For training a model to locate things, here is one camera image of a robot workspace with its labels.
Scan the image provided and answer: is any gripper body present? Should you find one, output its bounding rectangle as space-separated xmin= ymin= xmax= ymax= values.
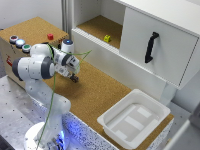
xmin=54 ymin=52 xmax=81 ymax=78

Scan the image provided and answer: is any black door handle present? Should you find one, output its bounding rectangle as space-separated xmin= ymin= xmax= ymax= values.
xmin=144 ymin=31 xmax=160 ymax=64

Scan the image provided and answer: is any yellow block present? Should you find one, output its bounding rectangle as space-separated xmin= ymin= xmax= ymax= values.
xmin=103 ymin=34 xmax=112 ymax=43

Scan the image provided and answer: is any white cabinet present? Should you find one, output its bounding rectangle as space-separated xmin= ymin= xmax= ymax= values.
xmin=70 ymin=0 xmax=200 ymax=108

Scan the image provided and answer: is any pink block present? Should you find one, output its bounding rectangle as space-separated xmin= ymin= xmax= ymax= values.
xmin=46 ymin=33 xmax=55 ymax=41

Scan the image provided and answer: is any white sliding door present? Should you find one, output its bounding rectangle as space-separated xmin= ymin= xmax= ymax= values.
xmin=118 ymin=6 xmax=200 ymax=89

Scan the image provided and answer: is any green cable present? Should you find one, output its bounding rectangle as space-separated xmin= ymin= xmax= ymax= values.
xmin=34 ymin=43 xmax=93 ymax=150

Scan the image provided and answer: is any red button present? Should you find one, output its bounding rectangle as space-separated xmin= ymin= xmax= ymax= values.
xmin=9 ymin=34 xmax=20 ymax=45

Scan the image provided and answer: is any green button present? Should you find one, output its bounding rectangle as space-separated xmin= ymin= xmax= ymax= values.
xmin=21 ymin=43 xmax=32 ymax=54

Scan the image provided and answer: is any white plastic box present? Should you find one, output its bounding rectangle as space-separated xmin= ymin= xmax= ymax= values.
xmin=96 ymin=88 xmax=172 ymax=150

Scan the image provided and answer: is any wooden drawer box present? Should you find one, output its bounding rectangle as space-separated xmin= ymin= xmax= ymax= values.
xmin=0 ymin=16 xmax=70 ymax=90

